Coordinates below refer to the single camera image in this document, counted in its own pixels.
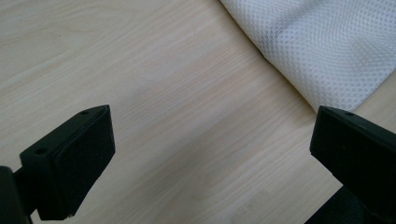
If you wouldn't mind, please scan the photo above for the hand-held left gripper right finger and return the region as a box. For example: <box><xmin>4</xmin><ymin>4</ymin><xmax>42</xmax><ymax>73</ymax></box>
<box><xmin>309</xmin><ymin>105</ymin><xmax>396</xmax><ymax>224</ymax></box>

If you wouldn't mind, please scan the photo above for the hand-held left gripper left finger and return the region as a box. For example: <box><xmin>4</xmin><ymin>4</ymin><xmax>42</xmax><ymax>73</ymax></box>
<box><xmin>12</xmin><ymin>105</ymin><xmax>116</xmax><ymax>221</ymax></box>

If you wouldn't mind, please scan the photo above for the white mesh laundry bag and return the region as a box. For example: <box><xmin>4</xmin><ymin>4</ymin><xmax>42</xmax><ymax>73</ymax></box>
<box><xmin>219</xmin><ymin>0</ymin><xmax>396</xmax><ymax>113</ymax></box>

